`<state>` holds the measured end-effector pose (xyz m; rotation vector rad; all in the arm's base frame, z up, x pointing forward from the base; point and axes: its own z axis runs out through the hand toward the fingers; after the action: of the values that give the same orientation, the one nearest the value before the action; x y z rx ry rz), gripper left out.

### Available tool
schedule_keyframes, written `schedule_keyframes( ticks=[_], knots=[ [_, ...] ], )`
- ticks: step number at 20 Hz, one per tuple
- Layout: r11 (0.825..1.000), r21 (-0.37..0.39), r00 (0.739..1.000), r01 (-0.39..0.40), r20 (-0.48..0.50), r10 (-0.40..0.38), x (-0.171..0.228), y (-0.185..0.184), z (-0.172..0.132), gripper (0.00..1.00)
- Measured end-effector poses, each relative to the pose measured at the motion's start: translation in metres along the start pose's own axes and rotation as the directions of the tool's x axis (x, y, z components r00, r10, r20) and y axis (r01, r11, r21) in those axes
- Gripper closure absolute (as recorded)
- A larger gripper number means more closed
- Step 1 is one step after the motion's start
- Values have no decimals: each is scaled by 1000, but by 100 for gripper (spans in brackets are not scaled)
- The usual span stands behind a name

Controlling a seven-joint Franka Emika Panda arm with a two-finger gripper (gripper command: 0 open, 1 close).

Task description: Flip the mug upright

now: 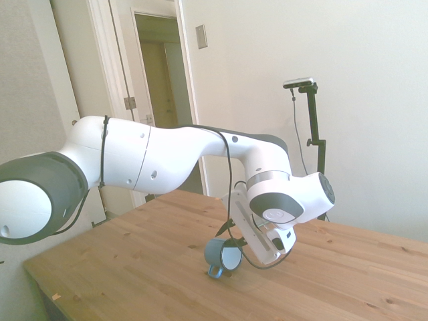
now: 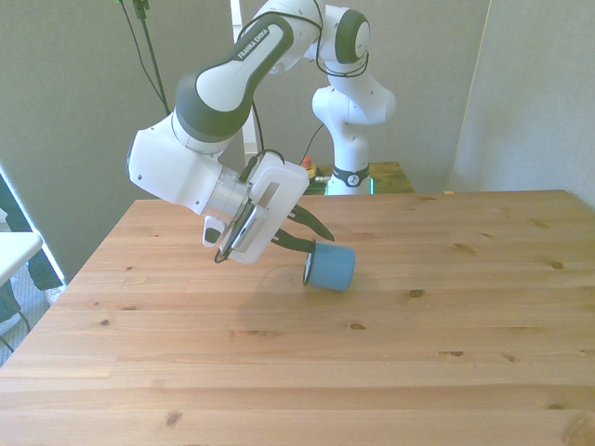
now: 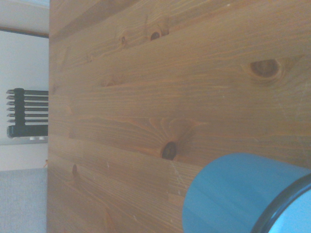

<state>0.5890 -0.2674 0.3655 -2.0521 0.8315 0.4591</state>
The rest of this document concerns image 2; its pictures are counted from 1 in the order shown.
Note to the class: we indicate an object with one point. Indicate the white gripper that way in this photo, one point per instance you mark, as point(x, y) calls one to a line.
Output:
point(279, 195)

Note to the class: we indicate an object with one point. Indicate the blue enamel mug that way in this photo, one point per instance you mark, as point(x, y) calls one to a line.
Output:
point(332, 269)

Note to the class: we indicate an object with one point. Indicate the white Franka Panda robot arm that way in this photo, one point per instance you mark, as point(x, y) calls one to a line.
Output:
point(223, 83)

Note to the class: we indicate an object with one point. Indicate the dark green robot base table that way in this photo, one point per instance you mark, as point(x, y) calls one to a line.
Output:
point(392, 176)

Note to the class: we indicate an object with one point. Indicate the red yellow emergency stop button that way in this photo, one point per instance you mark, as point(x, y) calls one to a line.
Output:
point(308, 163)

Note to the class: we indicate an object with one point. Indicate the white shoe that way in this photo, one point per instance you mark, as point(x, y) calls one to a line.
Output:
point(56, 294)

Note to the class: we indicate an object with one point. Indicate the white side table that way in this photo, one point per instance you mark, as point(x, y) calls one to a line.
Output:
point(14, 248)

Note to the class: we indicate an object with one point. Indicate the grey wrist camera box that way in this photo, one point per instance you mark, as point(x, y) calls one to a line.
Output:
point(248, 228)

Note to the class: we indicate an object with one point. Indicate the black green camera stand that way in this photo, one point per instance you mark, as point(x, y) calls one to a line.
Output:
point(149, 56)

